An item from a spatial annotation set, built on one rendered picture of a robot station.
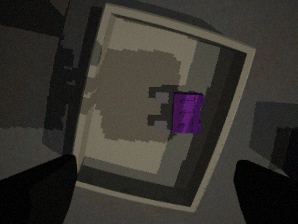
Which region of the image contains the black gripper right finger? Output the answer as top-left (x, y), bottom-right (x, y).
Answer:
top-left (233, 160), bottom-right (298, 224)

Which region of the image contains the beige rectangular tray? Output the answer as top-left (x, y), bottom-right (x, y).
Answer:
top-left (72, 3), bottom-right (255, 213)

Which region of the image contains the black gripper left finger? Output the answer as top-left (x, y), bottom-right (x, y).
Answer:
top-left (0, 155), bottom-right (77, 224)

